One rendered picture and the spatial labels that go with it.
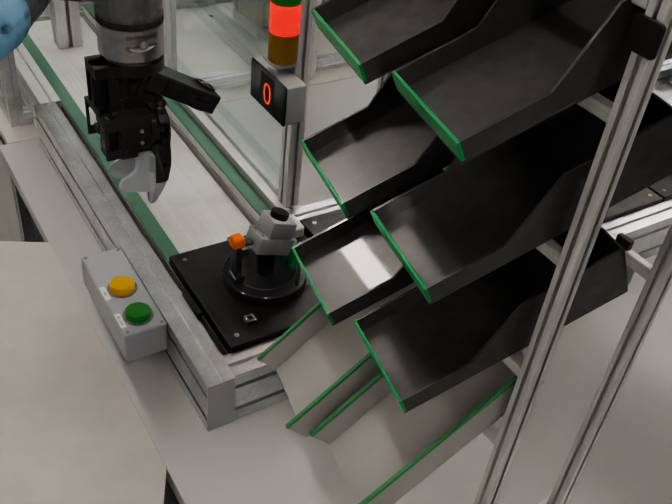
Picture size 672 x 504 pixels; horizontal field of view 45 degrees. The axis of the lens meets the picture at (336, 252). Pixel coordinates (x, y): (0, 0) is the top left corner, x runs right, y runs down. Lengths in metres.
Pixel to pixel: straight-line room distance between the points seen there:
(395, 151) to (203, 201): 0.76
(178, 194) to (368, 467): 0.79
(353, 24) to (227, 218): 0.78
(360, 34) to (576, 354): 0.85
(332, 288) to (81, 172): 0.76
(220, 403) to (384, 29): 0.64
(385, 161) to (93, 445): 0.64
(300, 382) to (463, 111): 0.54
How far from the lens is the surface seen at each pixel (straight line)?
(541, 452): 1.35
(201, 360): 1.24
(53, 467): 1.27
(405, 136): 0.94
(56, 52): 2.20
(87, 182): 1.62
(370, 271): 1.01
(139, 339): 1.30
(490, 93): 0.75
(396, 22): 0.86
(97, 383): 1.36
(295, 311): 1.31
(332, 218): 1.51
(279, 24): 1.34
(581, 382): 1.48
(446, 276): 0.77
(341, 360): 1.12
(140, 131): 1.01
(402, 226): 0.86
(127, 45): 0.95
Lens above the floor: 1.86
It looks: 39 degrees down
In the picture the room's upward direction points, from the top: 7 degrees clockwise
